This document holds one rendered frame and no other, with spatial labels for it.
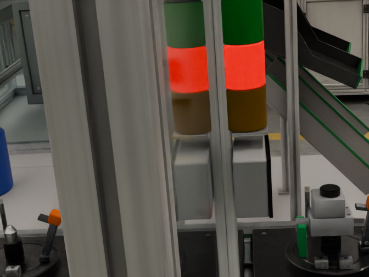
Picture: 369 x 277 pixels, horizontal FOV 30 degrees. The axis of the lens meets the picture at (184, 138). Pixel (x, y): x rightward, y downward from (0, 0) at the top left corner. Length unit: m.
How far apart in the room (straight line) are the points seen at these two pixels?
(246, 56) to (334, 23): 4.33
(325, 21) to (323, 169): 3.40
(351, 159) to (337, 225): 0.23
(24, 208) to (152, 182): 1.48
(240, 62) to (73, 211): 0.57
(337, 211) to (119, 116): 0.87
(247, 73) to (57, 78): 0.59
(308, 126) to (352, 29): 3.87
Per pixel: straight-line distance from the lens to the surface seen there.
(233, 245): 0.85
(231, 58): 0.76
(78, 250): 0.20
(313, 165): 1.76
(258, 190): 0.77
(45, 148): 2.02
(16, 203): 1.71
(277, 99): 1.23
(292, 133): 1.22
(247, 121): 0.78
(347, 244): 1.11
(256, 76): 0.77
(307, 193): 1.10
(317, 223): 1.05
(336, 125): 1.37
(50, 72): 0.19
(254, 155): 0.77
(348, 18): 5.08
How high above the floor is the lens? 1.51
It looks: 19 degrees down
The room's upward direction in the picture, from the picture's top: 5 degrees counter-clockwise
